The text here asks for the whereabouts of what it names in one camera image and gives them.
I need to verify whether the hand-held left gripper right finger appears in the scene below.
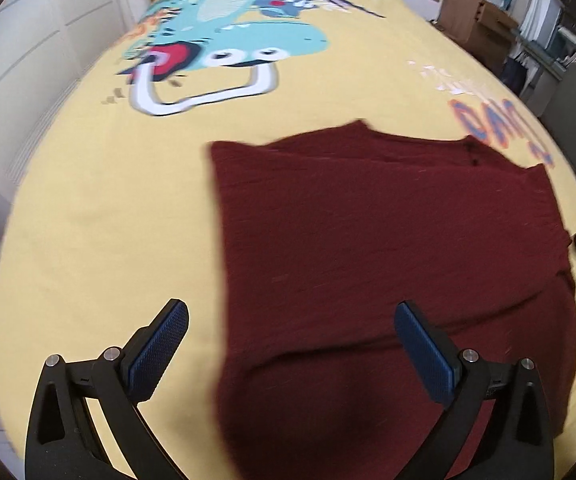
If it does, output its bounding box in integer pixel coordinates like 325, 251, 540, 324
394, 301, 554, 480

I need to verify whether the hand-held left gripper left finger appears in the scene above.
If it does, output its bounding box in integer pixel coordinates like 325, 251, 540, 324
24, 298, 191, 480

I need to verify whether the dark red knitted sweater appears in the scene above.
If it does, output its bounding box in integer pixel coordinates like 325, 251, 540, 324
209, 119, 576, 480

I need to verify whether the yellow dinosaur printed blanket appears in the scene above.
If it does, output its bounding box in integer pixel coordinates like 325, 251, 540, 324
0, 0, 576, 480

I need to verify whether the dark blue bag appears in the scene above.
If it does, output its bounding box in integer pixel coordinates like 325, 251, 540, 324
500, 57, 531, 93

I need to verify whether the white study desk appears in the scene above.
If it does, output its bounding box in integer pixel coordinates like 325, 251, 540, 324
515, 20, 576, 111

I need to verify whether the wooden bedside cabinet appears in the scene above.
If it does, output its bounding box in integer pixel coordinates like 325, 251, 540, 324
439, 0, 518, 68

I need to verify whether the white wardrobe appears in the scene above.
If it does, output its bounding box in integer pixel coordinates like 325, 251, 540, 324
0, 0, 153, 291

